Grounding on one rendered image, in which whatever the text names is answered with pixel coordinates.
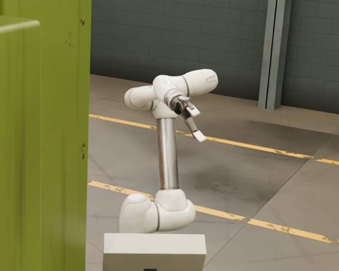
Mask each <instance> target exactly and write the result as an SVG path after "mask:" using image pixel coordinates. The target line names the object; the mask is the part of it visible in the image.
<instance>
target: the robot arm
mask: <svg viewBox="0 0 339 271"><path fill-rule="evenodd" d="M217 85H218V78H217V75H216V73H215V72H214V71H212V70H210V69H201V70H195V71H192V72H189V73H186V74H185V75H182V76H166V75H159V76H157V77H156V78H155V79H154V81H153V85H151V86H144V87H138V88H132V89H130V90H128V91H127V92H126V94H125V96H124V100H125V104H126V106H127V107H129V108H131V109H138V110H145V111H152V113H153V116H154V118H155V119H156V123H157V142H158V160H159V179H160V190H159V191H158V192H157V194H156V199H155V202H151V201H150V199H149V198H148V197H147V196H145V195H142V194H132V195H129V196H128V197H127V198H126V199H125V200H124V202H123V204H122V207H121V211H120V215H119V233H140V234H151V233H153V232H166V231H175V230H180V229H182V228H185V227H187V226H189V225H190V224H191V223H192V222H193V221H194V219H195V208H194V206H193V203H192V202H191V201H190V200H188V199H186V196H185V193H184V192H183V191H182V190H181V189H179V175H178V157H177V144H176V125H175V118H177V116H178V115H181V116H182V117H183V118H184V121H183V122H184V123H185V124H186V126H187V127H188V129H189V131H190V133H191V134H192V136H193V138H197V140H198V141H199V142H203V141H205V140H207V139H206V138H205V136H204V135H203V134H202V133H201V131H198V130H197V128H196V126H195V124H194V122H193V117H192V115H193V116H194V117H195V116H197V115H199V114H200V112H199V111H198V110H197V109H196V107H195V106H194V105H192V102H190V97H195V96H200V95H203V94H206V93H208V92H210V91H212V90H214V89H215V88H216V87H217ZM191 114H192V115H191ZM188 117H190V118H188Z"/></svg>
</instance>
